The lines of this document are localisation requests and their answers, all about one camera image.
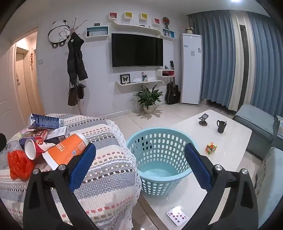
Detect striped woven blanket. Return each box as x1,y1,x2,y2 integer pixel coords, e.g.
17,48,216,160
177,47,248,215
0,113,142,230

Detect rounded white red shelf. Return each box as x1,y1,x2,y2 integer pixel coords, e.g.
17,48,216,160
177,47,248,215
155,69,175,78

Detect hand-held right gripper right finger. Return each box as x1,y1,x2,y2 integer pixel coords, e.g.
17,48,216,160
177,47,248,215
183,143,259,230

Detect dark hanging coat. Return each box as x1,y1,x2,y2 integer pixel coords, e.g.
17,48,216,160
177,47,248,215
67,32,88,83

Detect short curved wall shelf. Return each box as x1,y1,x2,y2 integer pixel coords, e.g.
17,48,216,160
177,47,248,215
114,80,164,87

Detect white standing air conditioner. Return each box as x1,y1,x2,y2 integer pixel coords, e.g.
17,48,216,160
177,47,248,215
180,33,203,105

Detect black phone stand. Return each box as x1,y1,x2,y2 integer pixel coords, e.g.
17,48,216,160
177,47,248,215
198,113,209,126

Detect grey blue sofa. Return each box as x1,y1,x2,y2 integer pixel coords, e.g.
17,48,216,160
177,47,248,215
254,115,283,223

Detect light blue plastic basket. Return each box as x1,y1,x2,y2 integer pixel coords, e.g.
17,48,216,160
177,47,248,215
126,128,199,198

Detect panda wall clock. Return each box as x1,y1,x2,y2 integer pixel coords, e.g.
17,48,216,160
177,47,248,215
48,20,71,48

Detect playing card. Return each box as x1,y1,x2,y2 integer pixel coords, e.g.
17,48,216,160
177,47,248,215
166,206,189,226

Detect colourful snack box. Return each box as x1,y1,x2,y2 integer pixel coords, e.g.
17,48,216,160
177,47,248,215
20,129,48,140

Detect long curved wall shelf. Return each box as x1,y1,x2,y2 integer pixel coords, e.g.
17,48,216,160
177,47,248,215
111,20,165,38

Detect white door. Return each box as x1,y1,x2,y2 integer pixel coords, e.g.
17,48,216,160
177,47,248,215
0,44,25,144

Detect white coat rack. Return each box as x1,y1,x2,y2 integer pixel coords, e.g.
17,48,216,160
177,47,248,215
70,16,88,115

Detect wide box wall shelf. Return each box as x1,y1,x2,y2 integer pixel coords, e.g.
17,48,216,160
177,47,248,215
86,26,109,41

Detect grey blue ottoman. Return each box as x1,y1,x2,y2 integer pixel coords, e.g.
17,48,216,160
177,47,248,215
233,104,276,147

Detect blue milk carton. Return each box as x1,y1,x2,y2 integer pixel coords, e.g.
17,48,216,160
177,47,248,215
28,113,64,130

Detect orange plastic bag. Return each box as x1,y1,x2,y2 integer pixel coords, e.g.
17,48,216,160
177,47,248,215
7,150,35,180

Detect brown hanging bag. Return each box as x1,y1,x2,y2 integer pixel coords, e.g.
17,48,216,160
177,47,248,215
67,82,78,107

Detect small blue box shelf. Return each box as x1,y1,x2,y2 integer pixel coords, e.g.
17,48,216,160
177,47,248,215
162,28,175,39

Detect blue white curtains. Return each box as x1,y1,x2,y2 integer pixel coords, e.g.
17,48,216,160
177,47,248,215
188,10,283,112

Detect white carton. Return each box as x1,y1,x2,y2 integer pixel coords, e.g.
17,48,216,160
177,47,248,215
45,126,68,144

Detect red paper cup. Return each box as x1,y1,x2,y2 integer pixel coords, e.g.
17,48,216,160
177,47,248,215
19,137,56,160

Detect puzzle cube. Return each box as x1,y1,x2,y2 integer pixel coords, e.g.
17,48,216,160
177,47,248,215
205,142,217,154

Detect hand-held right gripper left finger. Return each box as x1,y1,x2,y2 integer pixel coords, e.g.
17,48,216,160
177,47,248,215
23,143,98,230

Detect orange paper cup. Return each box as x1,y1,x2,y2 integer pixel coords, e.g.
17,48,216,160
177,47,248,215
42,133,89,171

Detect wall television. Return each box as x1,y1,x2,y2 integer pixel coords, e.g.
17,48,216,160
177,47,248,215
111,33,164,68

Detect potted green plant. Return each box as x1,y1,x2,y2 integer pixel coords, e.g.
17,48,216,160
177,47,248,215
131,85,163,114

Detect black acoustic guitar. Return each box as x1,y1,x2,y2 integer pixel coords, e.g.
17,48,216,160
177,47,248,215
165,61,179,105

